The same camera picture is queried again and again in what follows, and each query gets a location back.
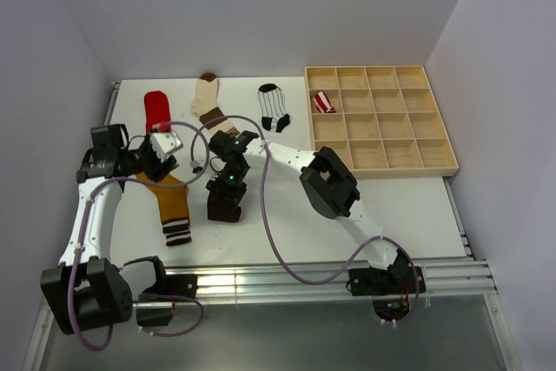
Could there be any wooden compartment tray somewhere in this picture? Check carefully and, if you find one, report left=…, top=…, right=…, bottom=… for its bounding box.
left=304, top=65, right=460, bottom=179

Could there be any dark brown striped sock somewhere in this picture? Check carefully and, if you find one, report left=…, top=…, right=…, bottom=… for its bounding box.
left=207, top=191, right=242, bottom=223

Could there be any mustard yellow striped sock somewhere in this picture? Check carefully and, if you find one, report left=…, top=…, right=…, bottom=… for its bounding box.
left=145, top=174, right=192, bottom=247

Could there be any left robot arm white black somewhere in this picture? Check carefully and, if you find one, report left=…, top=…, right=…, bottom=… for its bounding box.
left=40, top=124, right=182, bottom=335

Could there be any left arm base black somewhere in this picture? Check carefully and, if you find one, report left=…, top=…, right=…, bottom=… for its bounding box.
left=136, top=274, right=197, bottom=328

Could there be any aluminium rail frame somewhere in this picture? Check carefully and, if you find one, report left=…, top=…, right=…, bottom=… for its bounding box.
left=21, top=80, right=522, bottom=371

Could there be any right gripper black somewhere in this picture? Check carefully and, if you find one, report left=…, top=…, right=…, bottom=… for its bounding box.
left=207, top=165, right=248, bottom=219

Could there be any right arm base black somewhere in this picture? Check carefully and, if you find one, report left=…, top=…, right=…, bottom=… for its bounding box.
left=346, top=254, right=427, bottom=327

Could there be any red sock with face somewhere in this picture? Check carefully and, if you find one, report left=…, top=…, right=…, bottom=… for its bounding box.
left=143, top=90, right=171, bottom=134

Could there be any white black pinstripe sock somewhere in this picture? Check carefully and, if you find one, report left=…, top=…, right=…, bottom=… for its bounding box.
left=257, top=83, right=291, bottom=133

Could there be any red white striped sock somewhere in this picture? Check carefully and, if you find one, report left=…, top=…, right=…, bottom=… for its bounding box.
left=312, top=90, right=336, bottom=114

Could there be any cream brown striped sock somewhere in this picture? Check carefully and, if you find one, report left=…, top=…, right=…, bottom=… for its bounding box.
left=190, top=72, right=240, bottom=136

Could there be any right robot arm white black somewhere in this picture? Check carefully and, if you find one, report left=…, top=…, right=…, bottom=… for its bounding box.
left=207, top=131, right=416, bottom=293

